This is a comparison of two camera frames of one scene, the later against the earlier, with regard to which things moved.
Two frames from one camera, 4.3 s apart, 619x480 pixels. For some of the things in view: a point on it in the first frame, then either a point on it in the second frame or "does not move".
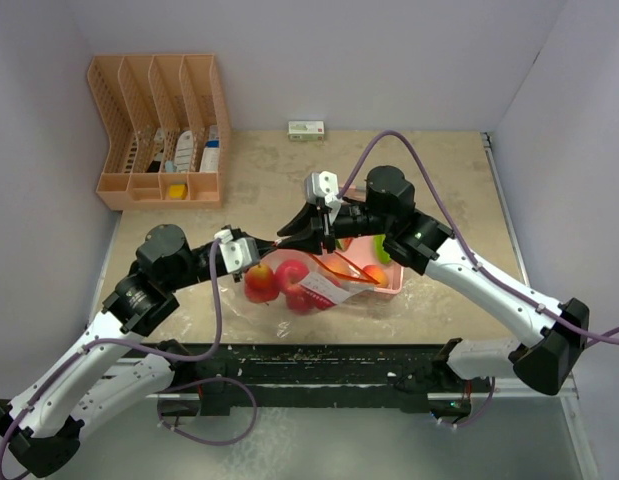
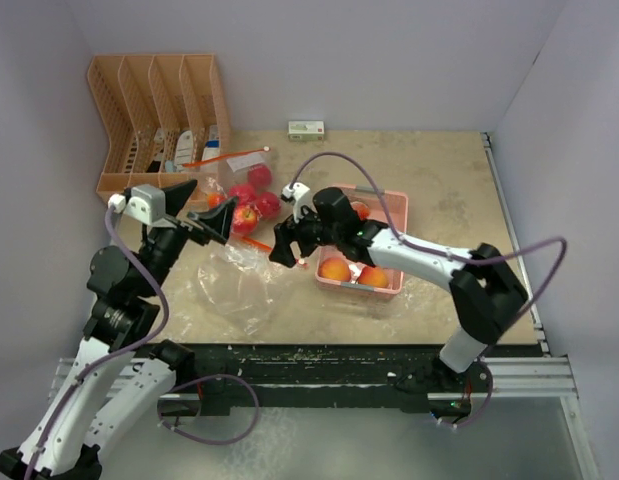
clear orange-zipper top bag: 298,282 → 253,178
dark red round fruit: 301,301 → 243,192
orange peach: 336,264 does not move
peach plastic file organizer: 168,140 does not move
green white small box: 306,130 does not move
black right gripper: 310,219 does not move
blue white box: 211,156 does not move
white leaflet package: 184,153 does not move
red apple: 260,284 → 245,219
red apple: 290,273 → 259,175
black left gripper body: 201,263 → 164,243
